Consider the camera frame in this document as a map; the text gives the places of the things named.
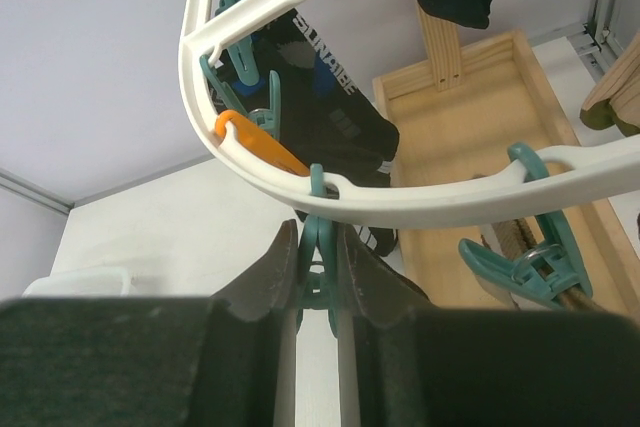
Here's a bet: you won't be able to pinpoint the white plastic laundry basket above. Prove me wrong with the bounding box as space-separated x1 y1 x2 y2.
22 267 136 298

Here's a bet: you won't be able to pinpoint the beige striped ribbed sock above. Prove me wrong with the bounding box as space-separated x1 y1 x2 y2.
579 33 639 137

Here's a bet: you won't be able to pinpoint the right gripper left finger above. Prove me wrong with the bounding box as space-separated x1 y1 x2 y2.
1 221 298 426

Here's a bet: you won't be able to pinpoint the wooden hanger stand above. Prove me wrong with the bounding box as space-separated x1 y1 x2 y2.
373 14 639 318

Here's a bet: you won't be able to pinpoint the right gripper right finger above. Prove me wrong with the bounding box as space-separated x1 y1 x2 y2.
336 225 639 426

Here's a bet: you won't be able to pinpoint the orange clothes peg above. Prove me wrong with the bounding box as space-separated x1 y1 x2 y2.
214 110 310 176

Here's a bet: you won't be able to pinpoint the white round clip hanger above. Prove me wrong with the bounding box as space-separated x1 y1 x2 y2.
178 0 639 229

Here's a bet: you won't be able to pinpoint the teal clothes peg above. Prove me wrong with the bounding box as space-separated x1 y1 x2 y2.
199 55 281 140

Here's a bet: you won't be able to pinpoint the black sock plain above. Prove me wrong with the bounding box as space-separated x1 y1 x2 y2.
217 9 400 188

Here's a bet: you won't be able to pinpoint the black sock white stripes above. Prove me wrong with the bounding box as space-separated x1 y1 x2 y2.
351 225 398 258

